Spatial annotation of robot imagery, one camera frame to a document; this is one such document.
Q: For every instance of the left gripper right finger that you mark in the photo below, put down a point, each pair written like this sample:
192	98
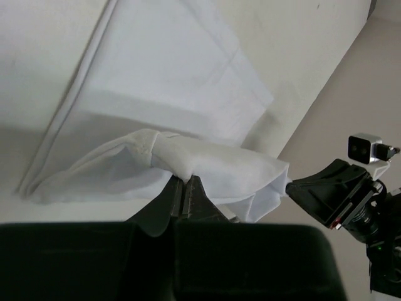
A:
198	207

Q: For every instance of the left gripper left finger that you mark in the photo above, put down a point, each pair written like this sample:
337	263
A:
154	218

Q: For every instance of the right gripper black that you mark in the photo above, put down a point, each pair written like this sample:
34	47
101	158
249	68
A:
344	195

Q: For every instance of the white skirt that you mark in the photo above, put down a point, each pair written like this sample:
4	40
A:
163	90

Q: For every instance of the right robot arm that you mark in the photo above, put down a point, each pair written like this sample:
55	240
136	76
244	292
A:
384	266

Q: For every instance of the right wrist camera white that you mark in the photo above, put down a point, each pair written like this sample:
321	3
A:
371	153

